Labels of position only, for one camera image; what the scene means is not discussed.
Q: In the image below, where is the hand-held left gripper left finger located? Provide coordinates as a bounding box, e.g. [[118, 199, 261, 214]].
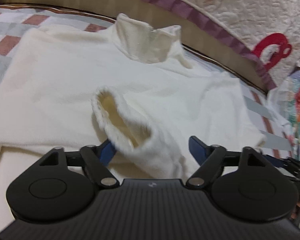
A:
[[39, 139, 119, 189]]

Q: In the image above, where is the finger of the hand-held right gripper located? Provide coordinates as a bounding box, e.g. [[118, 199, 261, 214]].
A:
[[264, 155, 300, 183]]

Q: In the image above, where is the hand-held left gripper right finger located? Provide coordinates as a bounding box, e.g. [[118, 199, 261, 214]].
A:
[[185, 135, 268, 190]]

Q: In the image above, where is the white fleece sweater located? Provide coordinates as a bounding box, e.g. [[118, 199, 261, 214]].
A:
[[0, 13, 267, 198]]

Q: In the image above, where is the checked floor rug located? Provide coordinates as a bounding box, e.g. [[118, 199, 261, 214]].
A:
[[0, 4, 293, 160]]

